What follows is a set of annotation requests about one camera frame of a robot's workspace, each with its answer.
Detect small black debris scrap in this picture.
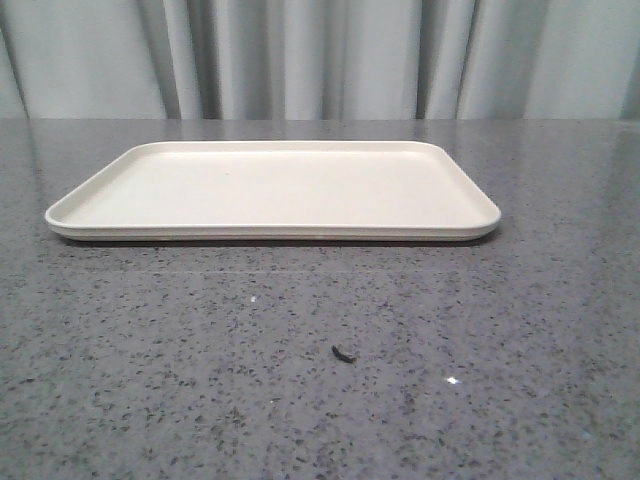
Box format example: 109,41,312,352
331,345,357,364

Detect pale green pleated curtain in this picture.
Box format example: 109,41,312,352
1,1,639,120

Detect cream rectangular plastic tray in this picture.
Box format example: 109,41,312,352
45,140,501,241

